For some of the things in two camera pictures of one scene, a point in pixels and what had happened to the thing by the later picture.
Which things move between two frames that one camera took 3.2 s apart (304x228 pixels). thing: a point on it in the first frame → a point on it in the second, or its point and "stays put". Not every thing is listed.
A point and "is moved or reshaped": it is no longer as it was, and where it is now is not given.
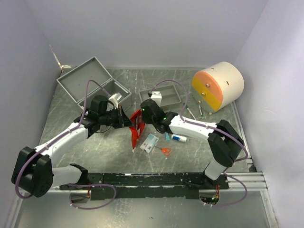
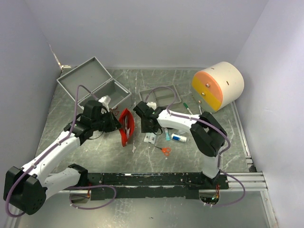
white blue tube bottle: [179, 137] stays put
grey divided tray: [169, 94] stays put
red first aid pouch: [137, 127] → [126, 126]
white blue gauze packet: [149, 143] is moved or reshaped
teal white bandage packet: [168, 137] stays put
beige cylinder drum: [218, 86] stays put
